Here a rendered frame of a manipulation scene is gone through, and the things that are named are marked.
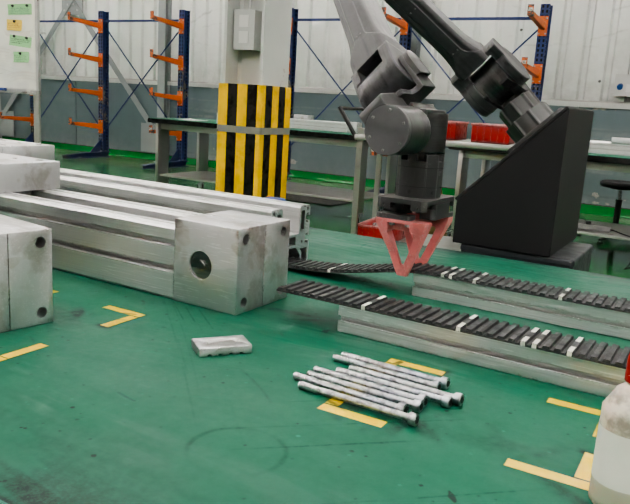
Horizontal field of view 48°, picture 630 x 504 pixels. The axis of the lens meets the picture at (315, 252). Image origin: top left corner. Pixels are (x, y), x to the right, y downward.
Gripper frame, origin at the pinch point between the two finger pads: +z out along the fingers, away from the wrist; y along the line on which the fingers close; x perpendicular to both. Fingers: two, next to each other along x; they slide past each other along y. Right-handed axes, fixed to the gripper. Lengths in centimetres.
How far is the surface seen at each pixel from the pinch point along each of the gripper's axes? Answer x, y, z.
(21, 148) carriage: -76, 1, -9
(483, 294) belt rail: 10.4, 2.0, 1.4
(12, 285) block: -22.8, 41.7, -0.9
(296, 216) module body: -19.3, -2.5, -3.7
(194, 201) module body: -32.4, 4.6, -4.8
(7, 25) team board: -494, -300, -69
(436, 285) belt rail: 4.4, 1.9, 1.4
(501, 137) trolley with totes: -73, -284, -10
